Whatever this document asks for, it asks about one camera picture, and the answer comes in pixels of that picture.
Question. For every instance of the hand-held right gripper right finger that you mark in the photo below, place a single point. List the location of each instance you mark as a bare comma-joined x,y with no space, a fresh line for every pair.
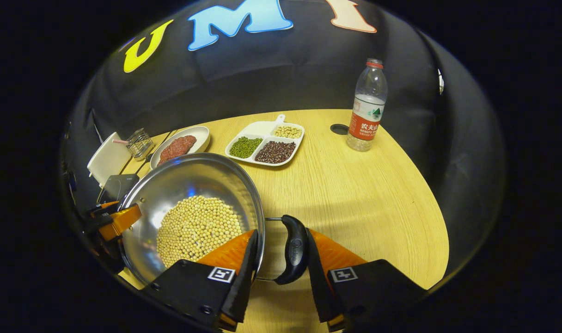
318,282

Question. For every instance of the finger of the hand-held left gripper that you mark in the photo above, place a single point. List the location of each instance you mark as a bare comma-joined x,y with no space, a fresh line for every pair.
106,206
121,221

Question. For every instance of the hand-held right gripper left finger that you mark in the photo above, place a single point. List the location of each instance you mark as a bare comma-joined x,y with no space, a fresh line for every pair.
246,286

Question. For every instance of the white divided bean tray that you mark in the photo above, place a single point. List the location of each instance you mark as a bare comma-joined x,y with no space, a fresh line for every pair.
262,143

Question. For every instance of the white toaster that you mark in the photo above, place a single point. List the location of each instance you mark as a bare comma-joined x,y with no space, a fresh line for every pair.
107,159

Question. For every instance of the clear plastic water bottle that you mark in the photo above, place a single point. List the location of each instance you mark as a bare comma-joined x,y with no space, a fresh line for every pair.
366,111

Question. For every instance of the white plate with meat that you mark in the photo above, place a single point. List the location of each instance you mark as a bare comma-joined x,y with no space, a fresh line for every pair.
179,145

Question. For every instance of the black induction cooktop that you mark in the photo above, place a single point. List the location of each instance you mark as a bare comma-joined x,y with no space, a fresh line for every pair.
117,187

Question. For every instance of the steel pot with soybeans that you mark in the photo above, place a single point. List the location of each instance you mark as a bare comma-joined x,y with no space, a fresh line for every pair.
193,185

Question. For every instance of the pink striped straw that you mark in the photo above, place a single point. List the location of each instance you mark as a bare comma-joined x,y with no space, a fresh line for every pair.
120,141

